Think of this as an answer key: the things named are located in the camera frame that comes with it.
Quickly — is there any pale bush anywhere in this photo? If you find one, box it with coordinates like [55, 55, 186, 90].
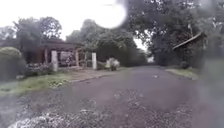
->
[105, 57, 121, 72]

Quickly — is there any grey gravel road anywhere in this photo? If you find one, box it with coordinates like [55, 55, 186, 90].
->
[0, 64, 205, 128]

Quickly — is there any building with white pillars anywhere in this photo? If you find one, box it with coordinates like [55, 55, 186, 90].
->
[19, 39, 98, 72]

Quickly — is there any row of trees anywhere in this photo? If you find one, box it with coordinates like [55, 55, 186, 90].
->
[65, 0, 224, 68]

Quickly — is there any grass verge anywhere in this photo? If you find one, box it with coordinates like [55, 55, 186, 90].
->
[164, 66, 202, 81]
[0, 67, 113, 96]

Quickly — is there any low bush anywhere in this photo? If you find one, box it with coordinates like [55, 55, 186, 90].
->
[25, 62, 54, 77]

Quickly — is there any shelter with sloping roof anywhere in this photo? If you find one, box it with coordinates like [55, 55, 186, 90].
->
[171, 31, 206, 70]

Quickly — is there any tree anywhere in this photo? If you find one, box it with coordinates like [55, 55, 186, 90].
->
[12, 15, 63, 45]

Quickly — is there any round green bush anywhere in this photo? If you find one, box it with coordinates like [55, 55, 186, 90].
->
[0, 46, 27, 82]

